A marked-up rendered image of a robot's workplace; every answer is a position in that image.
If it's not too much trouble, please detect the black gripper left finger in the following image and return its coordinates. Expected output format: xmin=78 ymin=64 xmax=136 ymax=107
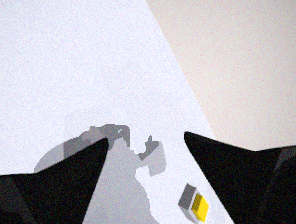
xmin=0 ymin=138 xmax=109 ymax=224

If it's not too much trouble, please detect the yellow button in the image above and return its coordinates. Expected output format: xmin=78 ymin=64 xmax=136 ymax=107
xmin=177 ymin=184 xmax=208 ymax=224

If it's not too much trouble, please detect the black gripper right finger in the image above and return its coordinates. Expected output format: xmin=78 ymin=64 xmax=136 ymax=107
xmin=184 ymin=131 xmax=296 ymax=224

